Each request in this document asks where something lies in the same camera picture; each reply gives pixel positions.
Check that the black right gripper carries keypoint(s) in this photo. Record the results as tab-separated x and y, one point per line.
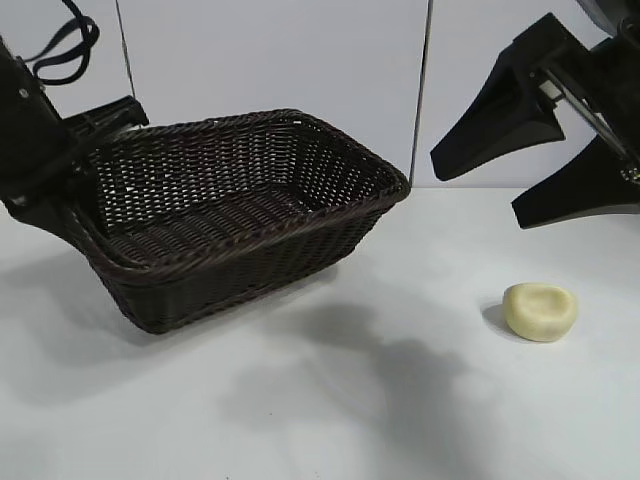
617	90

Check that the dark brown wicker basket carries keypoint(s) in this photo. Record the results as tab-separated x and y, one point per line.
225	200

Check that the pale yellow egg yolk pastry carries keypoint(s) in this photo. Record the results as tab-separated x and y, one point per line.
540	312

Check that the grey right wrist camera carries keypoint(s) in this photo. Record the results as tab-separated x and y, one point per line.
600	10

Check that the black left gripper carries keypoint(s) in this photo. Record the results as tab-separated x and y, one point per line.
35	125

